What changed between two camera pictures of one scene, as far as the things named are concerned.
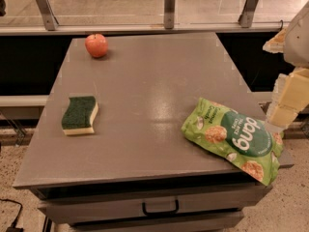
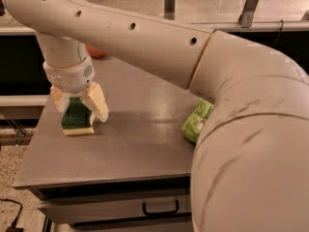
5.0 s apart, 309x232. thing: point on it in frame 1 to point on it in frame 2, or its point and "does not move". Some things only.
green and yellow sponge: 79,114 does not move
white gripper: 298,43 to 71,77
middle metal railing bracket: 169,7 does not move
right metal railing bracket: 245,17 does not move
